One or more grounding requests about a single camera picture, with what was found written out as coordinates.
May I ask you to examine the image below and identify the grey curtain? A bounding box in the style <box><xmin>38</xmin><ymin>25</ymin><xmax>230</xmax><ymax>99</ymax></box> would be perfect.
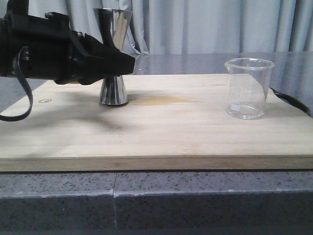
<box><xmin>29</xmin><ymin>0</ymin><xmax>313</xmax><ymax>55</ymax></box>

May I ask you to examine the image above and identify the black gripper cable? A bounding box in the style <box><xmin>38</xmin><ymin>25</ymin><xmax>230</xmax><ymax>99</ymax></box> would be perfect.
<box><xmin>0</xmin><ymin>46</ymin><xmax>34</xmax><ymax>122</ymax></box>

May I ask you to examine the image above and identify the wooden cutting board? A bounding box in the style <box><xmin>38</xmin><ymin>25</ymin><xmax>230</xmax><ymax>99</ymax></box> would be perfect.
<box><xmin>0</xmin><ymin>74</ymin><xmax>313</xmax><ymax>172</ymax></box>

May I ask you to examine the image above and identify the steel double jigger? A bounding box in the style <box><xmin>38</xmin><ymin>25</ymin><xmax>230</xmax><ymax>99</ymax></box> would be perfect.
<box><xmin>94</xmin><ymin>8</ymin><xmax>132</xmax><ymax>106</ymax></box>

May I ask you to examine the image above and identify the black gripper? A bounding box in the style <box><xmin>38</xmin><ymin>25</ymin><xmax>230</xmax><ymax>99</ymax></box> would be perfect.
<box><xmin>0</xmin><ymin>9</ymin><xmax>135</xmax><ymax>85</ymax></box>

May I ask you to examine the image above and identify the clear glass beaker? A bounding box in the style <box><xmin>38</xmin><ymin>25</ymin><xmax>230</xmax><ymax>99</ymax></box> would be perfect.
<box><xmin>224</xmin><ymin>58</ymin><xmax>274</xmax><ymax>119</ymax></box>

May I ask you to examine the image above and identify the black board strap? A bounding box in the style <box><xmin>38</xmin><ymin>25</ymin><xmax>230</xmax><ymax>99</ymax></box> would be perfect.
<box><xmin>270</xmin><ymin>87</ymin><xmax>312</xmax><ymax>117</ymax></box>

